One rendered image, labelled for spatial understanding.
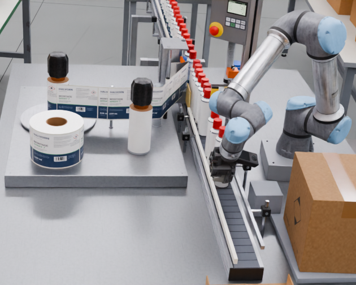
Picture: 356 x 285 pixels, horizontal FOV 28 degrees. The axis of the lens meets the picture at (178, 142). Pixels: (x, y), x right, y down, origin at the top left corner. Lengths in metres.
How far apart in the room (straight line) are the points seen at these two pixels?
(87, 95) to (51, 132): 0.35
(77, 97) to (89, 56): 3.21
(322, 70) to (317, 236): 0.63
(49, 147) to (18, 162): 0.15
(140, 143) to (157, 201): 0.28
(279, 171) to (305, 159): 0.42
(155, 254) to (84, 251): 0.23
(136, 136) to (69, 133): 0.28
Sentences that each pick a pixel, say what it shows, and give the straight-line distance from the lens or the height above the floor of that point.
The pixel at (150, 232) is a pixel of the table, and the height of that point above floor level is 0.83.
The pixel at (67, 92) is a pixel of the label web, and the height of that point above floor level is 1.03.
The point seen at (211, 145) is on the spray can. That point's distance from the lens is 2.65.
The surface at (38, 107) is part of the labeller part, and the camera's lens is 3.10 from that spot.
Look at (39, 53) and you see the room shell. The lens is 6.15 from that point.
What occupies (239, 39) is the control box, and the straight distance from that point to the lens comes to 2.79.
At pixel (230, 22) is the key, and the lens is 2.78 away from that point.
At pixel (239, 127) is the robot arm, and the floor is 1.24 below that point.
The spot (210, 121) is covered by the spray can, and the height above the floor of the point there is 1.04.
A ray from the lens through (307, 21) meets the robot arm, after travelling 2.47.
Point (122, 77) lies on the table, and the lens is 3.58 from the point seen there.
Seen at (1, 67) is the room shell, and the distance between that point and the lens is 5.86.
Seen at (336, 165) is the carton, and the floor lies 1.12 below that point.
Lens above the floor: 2.22
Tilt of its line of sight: 28 degrees down
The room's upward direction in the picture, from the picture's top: 5 degrees clockwise
